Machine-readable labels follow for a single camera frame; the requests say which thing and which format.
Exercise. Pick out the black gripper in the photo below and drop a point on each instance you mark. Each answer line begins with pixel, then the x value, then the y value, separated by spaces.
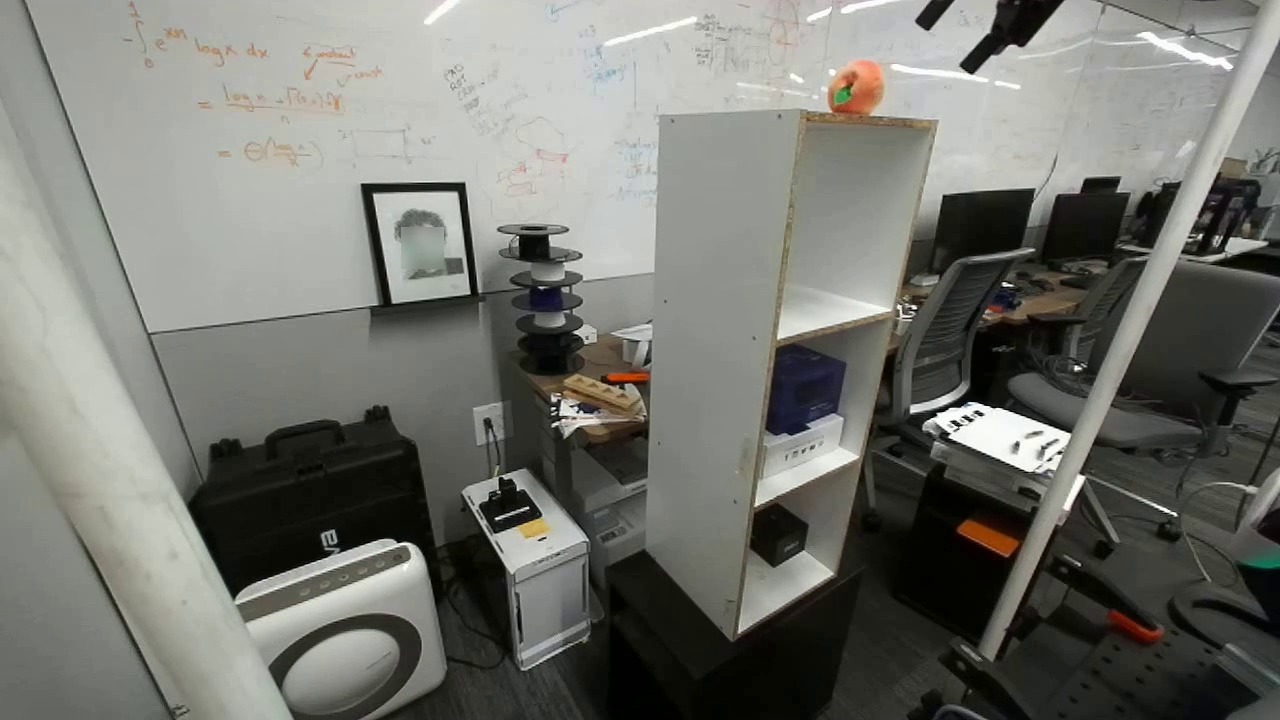
pixel 1042 8

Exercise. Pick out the peach plushie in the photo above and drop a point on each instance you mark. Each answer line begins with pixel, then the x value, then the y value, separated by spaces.
pixel 858 91

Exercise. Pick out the white shelf unit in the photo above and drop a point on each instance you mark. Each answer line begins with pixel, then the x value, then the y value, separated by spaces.
pixel 712 363

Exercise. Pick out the black computer monitor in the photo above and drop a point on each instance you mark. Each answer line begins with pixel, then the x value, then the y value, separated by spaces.
pixel 1080 227
pixel 984 227

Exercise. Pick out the brown wooden desk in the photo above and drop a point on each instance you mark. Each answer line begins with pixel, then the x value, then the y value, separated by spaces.
pixel 1032 304

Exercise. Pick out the grey mesh office chair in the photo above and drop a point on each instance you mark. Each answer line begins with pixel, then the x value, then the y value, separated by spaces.
pixel 942 340

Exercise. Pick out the large grey office chair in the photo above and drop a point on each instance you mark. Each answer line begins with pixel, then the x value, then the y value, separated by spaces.
pixel 1186 344

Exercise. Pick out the blue box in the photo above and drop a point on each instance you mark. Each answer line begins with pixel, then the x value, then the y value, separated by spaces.
pixel 807 385

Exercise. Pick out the slim white pole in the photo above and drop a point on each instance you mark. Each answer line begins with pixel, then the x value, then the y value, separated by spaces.
pixel 1094 400

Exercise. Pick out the white tray with tools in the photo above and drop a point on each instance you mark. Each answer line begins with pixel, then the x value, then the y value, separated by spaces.
pixel 1001 438

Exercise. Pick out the white flat box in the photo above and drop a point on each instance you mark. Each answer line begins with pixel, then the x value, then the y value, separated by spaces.
pixel 807 446

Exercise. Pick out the white mug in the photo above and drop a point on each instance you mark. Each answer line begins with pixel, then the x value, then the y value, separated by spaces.
pixel 634 340

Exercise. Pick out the empty black spool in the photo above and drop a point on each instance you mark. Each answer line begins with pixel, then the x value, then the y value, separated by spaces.
pixel 533 237

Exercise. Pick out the empty grey spool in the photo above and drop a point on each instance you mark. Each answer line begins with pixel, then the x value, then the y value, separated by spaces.
pixel 545 267

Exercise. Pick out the small orange item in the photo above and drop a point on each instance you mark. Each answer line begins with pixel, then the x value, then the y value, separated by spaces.
pixel 631 377

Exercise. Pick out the blue filament spool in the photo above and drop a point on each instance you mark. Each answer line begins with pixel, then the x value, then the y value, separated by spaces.
pixel 550 298

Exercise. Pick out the wooden block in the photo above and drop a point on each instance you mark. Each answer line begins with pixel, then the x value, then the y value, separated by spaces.
pixel 600 390

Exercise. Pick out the black crate with orange label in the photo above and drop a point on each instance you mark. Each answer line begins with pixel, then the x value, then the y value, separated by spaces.
pixel 962 547

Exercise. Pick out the black filament spool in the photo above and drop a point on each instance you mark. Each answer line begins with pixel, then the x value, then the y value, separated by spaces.
pixel 550 351

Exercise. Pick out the small black box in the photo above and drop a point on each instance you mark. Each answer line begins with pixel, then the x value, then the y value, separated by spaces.
pixel 778 533

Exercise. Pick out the crumpled white paper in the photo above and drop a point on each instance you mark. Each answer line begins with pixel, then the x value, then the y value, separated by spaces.
pixel 577 417

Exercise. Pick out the grey desk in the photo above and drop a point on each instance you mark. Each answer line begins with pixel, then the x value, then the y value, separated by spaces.
pixel 600 460

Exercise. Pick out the framed portrait picture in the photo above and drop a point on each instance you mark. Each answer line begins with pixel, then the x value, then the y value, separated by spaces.
pixel 420 247

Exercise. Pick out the yellow sticky note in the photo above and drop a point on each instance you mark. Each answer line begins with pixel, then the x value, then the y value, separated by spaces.
pixel 533 531

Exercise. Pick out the black pole base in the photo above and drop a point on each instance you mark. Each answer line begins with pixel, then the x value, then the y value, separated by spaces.
pixel 1094 687

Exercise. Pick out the black cabinet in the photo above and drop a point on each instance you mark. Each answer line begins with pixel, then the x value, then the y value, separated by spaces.
pixel 694 664

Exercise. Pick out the whiteboard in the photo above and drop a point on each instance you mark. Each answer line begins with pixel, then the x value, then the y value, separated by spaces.
pixel 265 162

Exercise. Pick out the white mini tower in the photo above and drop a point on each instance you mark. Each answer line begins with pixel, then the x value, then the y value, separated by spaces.
pixel 540 602

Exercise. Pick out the black hard case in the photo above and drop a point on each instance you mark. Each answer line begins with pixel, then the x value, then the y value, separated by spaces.
pixel 313 495

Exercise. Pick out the white air purifier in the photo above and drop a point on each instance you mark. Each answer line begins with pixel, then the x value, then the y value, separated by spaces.
pixel 346 633

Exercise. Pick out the thick white pole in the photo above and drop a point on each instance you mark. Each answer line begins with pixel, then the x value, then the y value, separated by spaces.
pixel 106 495

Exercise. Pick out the white wall outlet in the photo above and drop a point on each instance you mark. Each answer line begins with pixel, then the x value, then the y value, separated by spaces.
pixel 488 420

